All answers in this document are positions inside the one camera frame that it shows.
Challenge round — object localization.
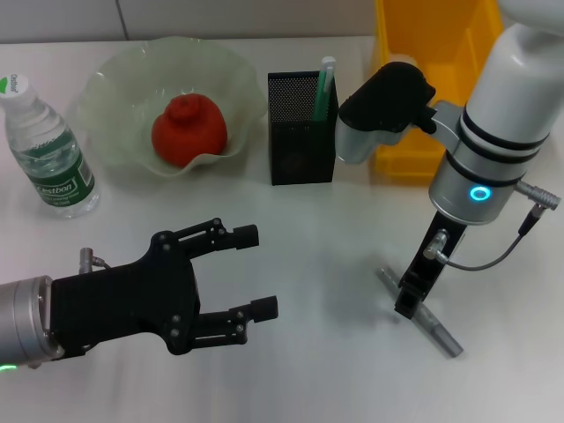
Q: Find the yellow plastic bin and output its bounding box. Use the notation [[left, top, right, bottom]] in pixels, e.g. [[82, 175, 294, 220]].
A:
[[369, 0, 506, 187]]

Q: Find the pale green glass fruit plate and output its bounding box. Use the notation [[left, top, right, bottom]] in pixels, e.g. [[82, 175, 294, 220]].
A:
[[69, 36, 261, 180]]

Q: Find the silver left gripper connector stub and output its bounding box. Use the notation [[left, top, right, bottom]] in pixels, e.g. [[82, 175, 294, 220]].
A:
[[78, 247, 114, 274]]

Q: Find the clear water bottle green label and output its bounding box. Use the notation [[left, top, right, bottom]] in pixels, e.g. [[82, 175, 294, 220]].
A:
[[0, 72, 100, 220]]

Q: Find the red-orange fruit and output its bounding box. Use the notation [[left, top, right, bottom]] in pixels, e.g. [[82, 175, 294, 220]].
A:
[[151, 93, 230, 168]]

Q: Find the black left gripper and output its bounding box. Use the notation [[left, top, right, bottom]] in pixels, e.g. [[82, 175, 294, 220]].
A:
[[49, 217, 280, 361]]

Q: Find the mint green pen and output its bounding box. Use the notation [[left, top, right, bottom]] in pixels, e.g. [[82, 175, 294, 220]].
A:
[[311, 55, 337, 123]]

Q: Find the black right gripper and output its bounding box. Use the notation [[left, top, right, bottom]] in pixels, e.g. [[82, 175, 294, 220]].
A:
[[394, 210, 469, 319]]

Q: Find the right gripper cable with plug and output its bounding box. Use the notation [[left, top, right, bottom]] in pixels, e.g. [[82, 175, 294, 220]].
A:
[[421, 180, 549, 271]]

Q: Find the black mesh pen holder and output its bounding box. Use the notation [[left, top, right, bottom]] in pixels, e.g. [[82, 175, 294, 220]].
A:
[[266, 70, 345, 187]]

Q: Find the grey pen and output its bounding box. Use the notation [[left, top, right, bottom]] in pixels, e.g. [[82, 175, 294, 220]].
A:
[[375, 267, 464, 360]]

